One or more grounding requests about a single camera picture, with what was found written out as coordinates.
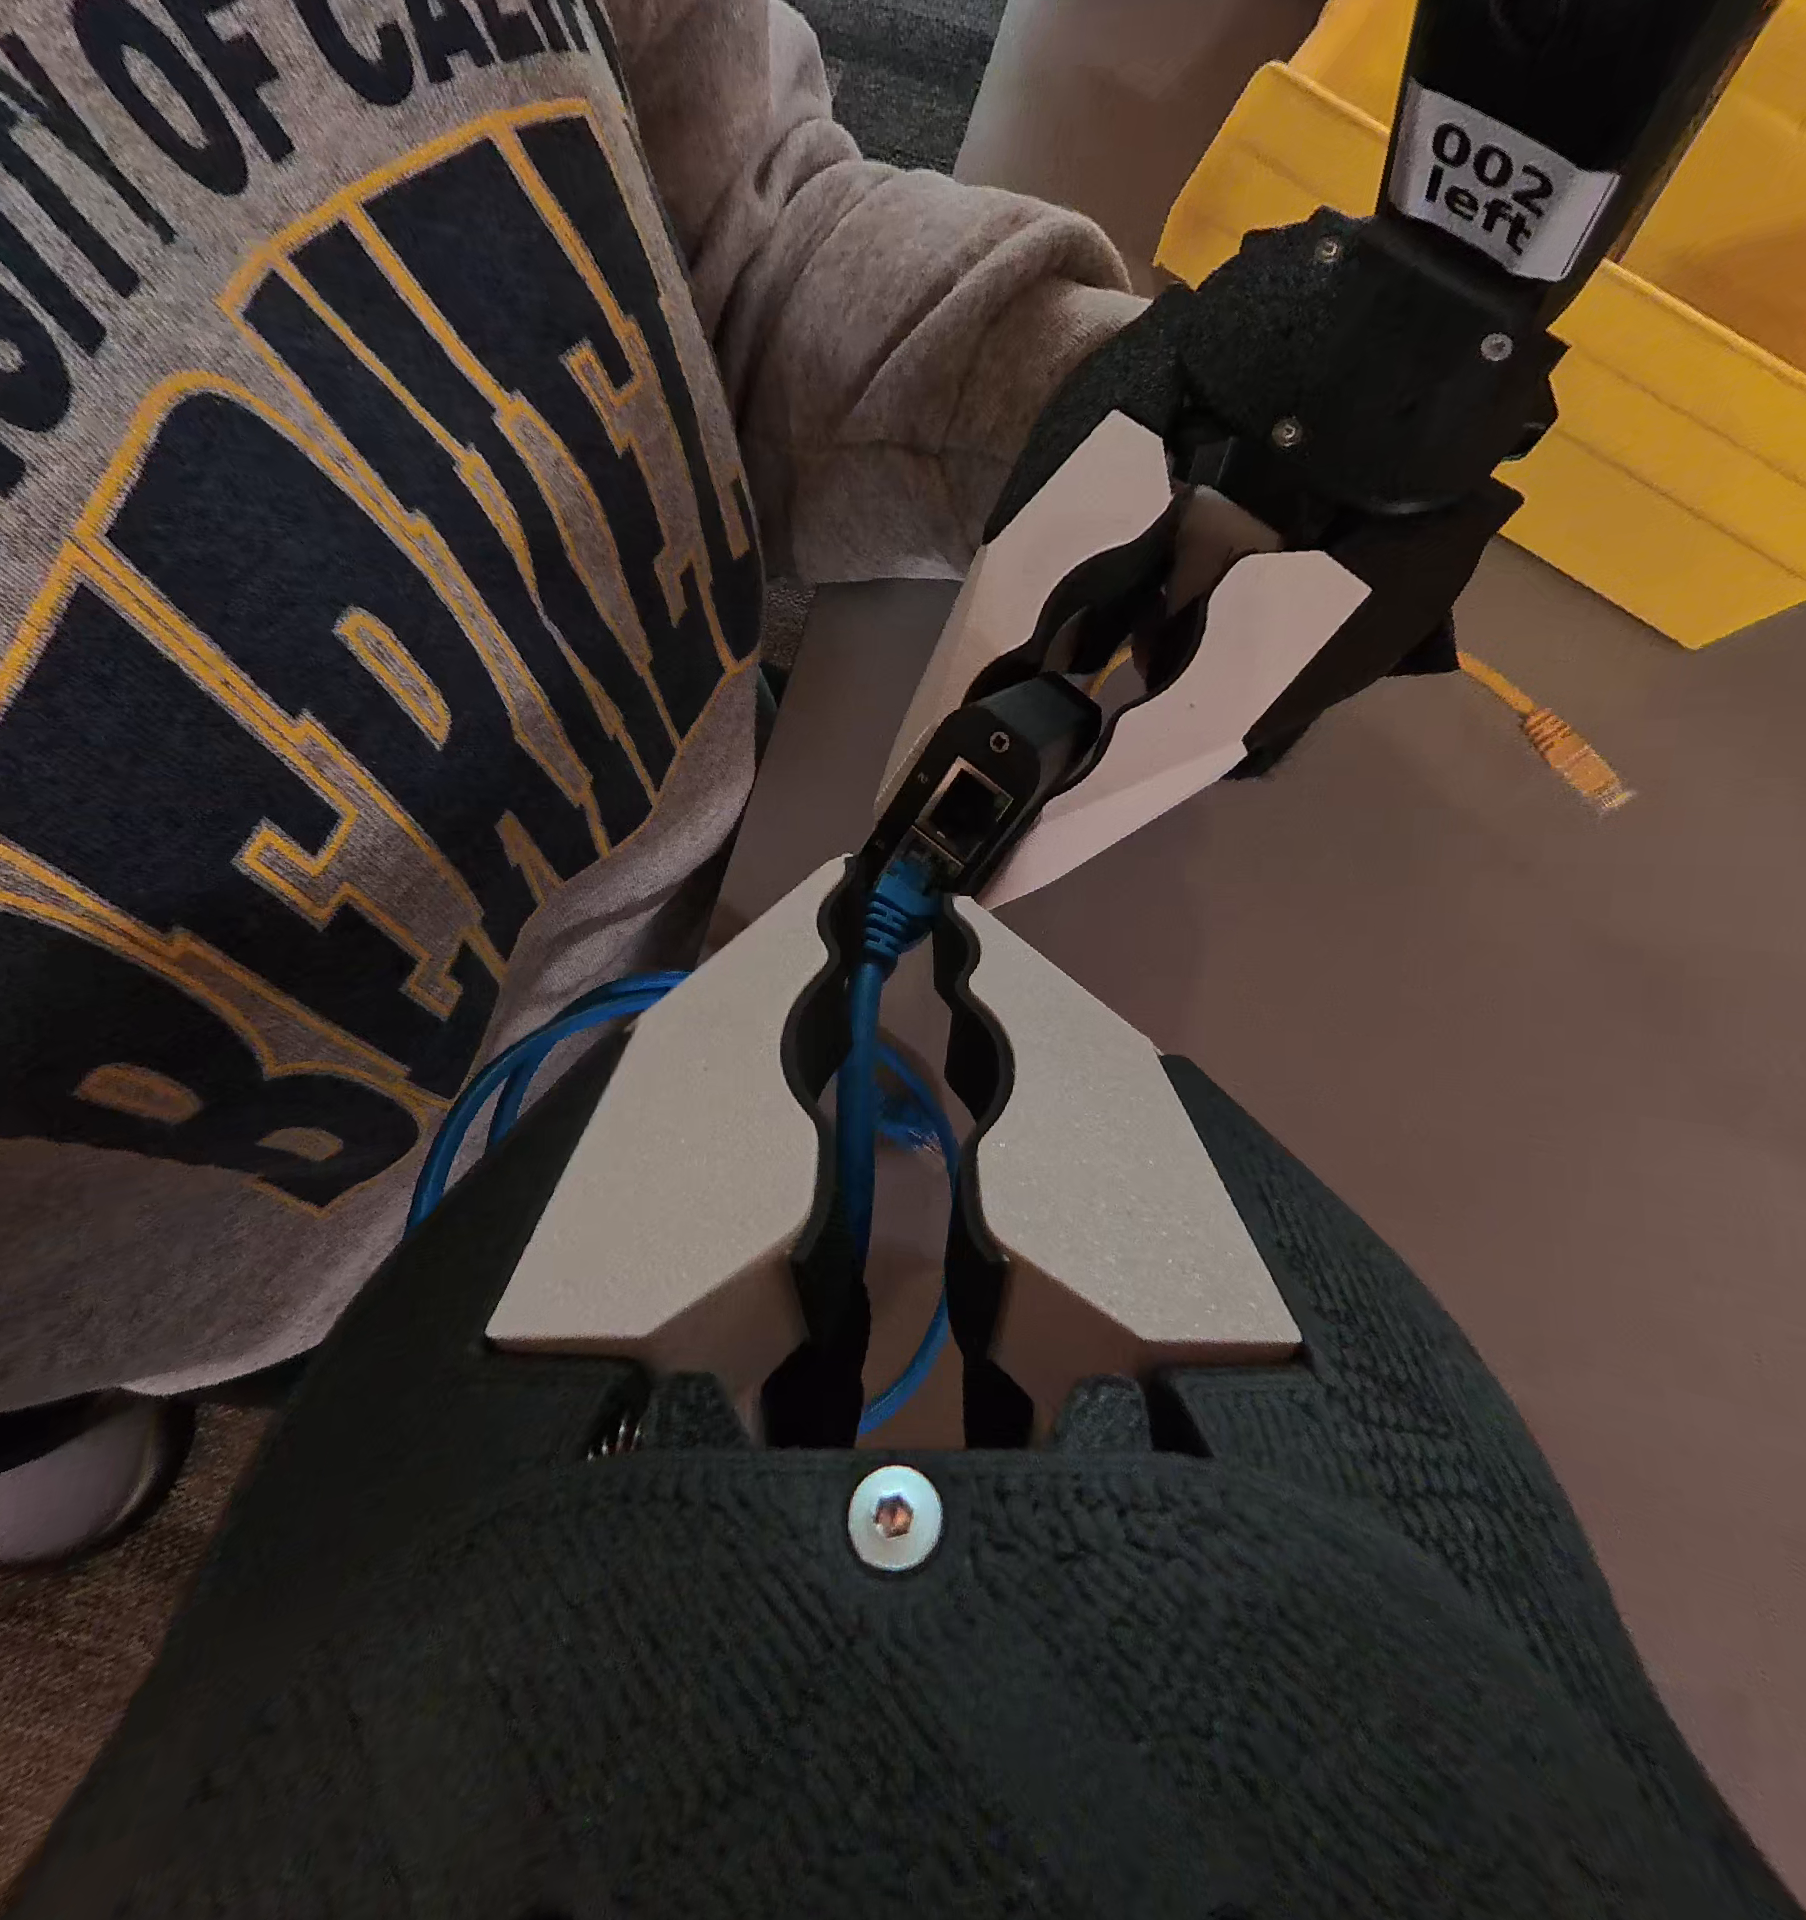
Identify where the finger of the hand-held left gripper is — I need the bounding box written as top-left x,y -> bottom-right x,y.
871,408 -> 1190,819
978,499 -> 1372,913

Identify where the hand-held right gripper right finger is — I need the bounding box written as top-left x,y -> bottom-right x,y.
935,894 -> 1306,1453

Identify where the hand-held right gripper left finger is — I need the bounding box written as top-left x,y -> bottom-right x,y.
483,850 -> 859,1453

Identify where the black ethernet splitter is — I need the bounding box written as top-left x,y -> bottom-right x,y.
870,682 -> 1106,902

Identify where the blue ethernet cable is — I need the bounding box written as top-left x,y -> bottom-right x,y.
402,838 -> 968,1445

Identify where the person's left forearm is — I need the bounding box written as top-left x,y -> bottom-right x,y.
647,0 -> 1163,577

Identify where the yellow plastic bin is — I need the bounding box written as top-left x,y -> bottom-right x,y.
1157,0 -> 1806,651

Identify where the grey printed sweatshirt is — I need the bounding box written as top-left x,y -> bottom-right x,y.
0,0 -> 785,1427

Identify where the chair caster wheel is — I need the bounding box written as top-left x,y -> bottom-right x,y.
0,1387 -> 193,1566

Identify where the orange ethernet cable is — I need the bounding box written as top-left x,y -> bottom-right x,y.
1462,651 -> 1638,819

